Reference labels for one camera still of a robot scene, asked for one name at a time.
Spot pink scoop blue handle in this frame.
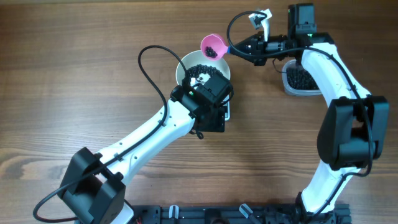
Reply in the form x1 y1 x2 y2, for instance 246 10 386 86
200 34 230 61

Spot black beans in bowl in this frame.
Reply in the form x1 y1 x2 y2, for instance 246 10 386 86
185 64 223 85

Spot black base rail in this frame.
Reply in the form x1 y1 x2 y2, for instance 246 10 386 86
130 203 352 224

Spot white bowl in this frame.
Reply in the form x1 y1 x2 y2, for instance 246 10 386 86
182 50 231 80

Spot white digital kitchen scale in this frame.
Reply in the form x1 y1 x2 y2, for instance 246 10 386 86
183 81 231 122

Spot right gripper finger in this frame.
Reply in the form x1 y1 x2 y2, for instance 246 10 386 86
231 49 256 62
234 34 258 52

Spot black beans in container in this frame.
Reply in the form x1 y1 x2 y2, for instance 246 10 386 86
286 67 319 90

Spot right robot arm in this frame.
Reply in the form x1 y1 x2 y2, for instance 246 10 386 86
229 3 389 223

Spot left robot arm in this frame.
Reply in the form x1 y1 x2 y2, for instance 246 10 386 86
58 75 233 224

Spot clear plastic container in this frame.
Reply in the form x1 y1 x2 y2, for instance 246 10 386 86
282 59 321 96

